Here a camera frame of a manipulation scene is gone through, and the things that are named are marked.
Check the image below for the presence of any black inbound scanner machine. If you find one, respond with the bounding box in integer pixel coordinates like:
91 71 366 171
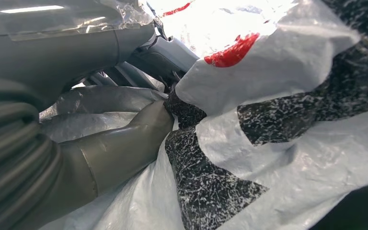
309 179 368 230

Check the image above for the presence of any white red-and-black print parcel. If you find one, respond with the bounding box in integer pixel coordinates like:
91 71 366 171
39 0 368 230

